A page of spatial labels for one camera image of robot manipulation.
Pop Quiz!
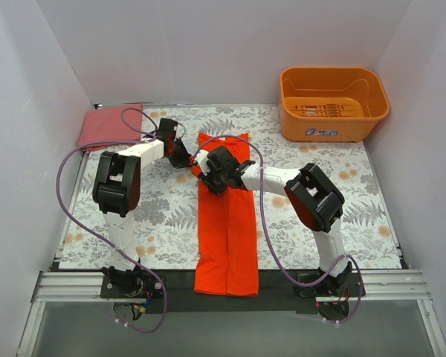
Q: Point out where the orange t shirt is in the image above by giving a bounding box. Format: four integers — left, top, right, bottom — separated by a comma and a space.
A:
191, 132, 260, 298

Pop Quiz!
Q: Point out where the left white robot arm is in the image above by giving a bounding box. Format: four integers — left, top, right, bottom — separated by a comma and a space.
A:
92, 118, 191, 271

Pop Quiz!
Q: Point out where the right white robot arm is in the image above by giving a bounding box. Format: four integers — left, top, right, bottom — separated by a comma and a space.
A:
195, 147, 352, 296

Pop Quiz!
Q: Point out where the folded pink t shirt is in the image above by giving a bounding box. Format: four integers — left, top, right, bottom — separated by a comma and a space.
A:
77, 103, 143, 146

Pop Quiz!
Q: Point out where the floral table mat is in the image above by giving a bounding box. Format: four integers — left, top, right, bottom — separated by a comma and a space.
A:
58, 106, 406, 271

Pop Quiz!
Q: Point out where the orange plastic basket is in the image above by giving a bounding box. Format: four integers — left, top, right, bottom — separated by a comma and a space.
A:
279, 67, 390, 143

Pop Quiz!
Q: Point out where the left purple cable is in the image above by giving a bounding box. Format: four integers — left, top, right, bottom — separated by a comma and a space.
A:
55, 107, 169, 333

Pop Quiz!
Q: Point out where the purple cable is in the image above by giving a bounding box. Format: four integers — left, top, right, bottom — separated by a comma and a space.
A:
192, 135, 362, 325
55, 107, 169, 333

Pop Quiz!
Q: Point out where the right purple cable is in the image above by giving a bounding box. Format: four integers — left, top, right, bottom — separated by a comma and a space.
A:
192, 135, 362, 325

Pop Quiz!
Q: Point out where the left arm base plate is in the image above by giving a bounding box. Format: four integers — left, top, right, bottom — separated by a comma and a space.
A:
100, 274, 166, 299

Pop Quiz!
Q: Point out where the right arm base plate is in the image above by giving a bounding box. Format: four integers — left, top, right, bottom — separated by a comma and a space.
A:
293, 274, 361, 300

